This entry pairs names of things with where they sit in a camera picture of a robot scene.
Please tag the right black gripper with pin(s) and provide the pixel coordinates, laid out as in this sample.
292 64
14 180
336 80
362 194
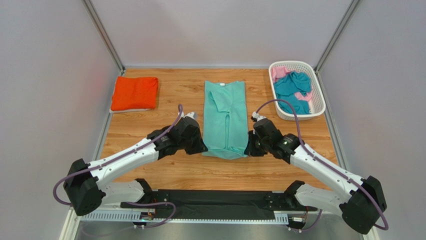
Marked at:
256 141

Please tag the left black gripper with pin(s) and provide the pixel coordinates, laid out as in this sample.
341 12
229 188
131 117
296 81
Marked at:
200 146

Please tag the mint green t-shirt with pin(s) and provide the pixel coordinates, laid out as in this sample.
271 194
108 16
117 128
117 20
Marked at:
225 120

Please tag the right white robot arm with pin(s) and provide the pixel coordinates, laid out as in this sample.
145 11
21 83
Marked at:
359 201

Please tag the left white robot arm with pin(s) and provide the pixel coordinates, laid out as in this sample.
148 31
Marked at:
116 169

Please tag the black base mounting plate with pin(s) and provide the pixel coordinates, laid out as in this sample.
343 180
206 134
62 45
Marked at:
221 204

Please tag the teal blue t-shirt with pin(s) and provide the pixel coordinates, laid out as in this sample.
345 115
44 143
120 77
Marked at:
300 107

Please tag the white plastic laundry basket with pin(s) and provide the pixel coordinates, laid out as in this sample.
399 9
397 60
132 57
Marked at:
317 103

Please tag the pink t-shirt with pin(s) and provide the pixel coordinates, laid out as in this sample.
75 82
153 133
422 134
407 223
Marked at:
279 71

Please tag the folded orange t-shirt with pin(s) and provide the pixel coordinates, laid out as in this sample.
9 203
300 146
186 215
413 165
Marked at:
142 90

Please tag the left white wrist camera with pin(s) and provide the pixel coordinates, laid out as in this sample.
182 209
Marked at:
192 115

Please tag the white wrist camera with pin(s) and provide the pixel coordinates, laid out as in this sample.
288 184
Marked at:
255 117
192 115

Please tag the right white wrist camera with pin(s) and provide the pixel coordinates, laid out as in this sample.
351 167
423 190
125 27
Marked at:
255 117

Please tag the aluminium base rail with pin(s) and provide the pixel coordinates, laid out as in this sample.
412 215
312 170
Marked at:
223 205

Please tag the right aluminium corner post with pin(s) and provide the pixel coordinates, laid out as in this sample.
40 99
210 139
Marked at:
350 11

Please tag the aluminium corner post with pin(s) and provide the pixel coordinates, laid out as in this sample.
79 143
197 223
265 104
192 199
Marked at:
350 11
93 14

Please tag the left aluminium corner post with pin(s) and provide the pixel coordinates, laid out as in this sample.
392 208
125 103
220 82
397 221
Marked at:
93 14

